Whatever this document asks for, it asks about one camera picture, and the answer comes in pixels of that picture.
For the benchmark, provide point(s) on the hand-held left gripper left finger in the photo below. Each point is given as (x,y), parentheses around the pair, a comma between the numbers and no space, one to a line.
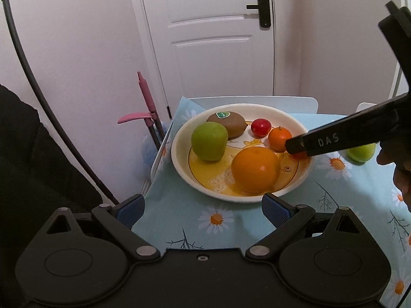
(131,211)

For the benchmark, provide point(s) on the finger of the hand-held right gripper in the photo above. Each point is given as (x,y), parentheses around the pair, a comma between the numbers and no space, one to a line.
(340,136)
(401,38)

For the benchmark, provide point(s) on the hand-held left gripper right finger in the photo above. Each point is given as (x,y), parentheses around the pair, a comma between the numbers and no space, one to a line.
(275,211)

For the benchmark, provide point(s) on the large orange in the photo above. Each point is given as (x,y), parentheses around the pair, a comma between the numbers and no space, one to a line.
(256,169)

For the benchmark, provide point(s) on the cream plate with cartoon print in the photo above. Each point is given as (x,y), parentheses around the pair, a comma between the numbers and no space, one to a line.
(290,125)

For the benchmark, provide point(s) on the small red fruit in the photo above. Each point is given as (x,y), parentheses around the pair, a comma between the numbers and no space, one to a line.
(260,127)

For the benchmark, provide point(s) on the green apple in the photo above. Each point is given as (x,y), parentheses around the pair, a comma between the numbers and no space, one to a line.
(209,141)
(361,152)

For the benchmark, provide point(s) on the brown kiwi with green sticker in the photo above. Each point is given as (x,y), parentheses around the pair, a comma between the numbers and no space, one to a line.
(229,122)

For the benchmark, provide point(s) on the person's right hand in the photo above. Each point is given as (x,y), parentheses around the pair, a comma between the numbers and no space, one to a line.
(403,179)

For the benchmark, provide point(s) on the light blue daisy tablecloth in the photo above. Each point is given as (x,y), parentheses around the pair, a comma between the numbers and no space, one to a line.
(337,192)

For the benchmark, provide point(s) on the blue fluffy mop head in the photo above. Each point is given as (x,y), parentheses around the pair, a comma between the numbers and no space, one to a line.
(151,147)

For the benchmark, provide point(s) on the dark cloth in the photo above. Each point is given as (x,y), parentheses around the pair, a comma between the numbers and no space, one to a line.
(32,183)

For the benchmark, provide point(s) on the black curved tube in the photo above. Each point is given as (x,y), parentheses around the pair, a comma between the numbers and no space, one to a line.
(32,86)

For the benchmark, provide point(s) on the white panelled door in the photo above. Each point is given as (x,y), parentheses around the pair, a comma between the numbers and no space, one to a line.
(208,38)

